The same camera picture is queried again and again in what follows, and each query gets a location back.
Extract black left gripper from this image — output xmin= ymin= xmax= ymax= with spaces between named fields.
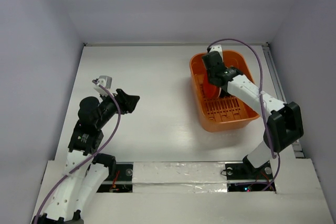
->
xmin=96 ymin=88 xmax=139 ymax=127

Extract orange red plate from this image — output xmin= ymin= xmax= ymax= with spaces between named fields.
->
xmin=203 ymin=74 xmax=221 ymax=99

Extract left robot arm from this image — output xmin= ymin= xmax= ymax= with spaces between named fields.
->
xmin=32 ymin=85 xmax=140 ymax=223

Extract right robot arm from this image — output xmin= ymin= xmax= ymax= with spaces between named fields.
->
xmin=202 ymin=51 xmax=304 ymax=178

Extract orange plastic dish rack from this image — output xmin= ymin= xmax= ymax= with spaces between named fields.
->
xmin=190 ymin=53 xmax=259 ymax=132

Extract silver foil tape strip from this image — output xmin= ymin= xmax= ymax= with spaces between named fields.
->
xmin=132 ymin=162 xmax=227 ymax=194

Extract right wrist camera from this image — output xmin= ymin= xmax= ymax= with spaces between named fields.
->
xmin=207 ymin=44 xmax=223 ymax=58

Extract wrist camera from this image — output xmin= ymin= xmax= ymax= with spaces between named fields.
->
xmin=207 ymin=44 xmax=223 ymax=58
xmin=92 ymin=76 xmax=112 ymax=96

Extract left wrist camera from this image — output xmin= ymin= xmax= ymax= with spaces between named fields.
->
xmin=92 ymin=76 xmax=112 ymax=96

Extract aluminium side rail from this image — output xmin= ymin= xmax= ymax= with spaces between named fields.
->
xmin=262 ymin=45 xmax=304 ymax=153

